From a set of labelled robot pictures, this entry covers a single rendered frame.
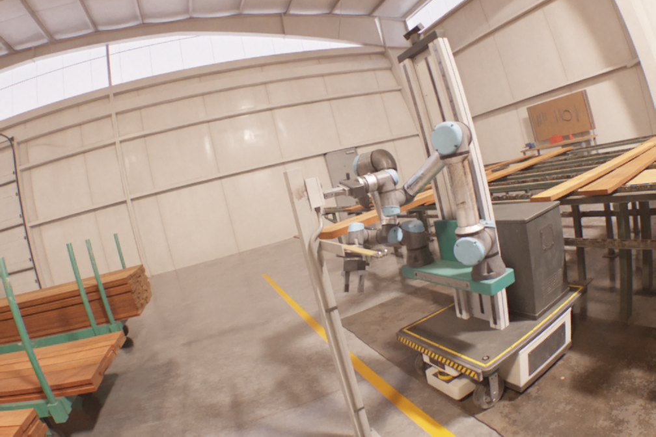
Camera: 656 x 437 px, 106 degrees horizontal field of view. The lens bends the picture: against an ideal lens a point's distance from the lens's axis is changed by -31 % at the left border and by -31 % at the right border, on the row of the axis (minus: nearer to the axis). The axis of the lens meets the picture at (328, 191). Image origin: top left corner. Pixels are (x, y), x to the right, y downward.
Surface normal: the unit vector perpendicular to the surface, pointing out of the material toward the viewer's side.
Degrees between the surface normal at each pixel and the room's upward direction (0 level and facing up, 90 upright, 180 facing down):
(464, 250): 97
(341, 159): 90
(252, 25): 90
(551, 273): 90
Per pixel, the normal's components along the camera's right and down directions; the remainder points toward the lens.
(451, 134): -0.70, 0.06
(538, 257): 0.36, -0.07
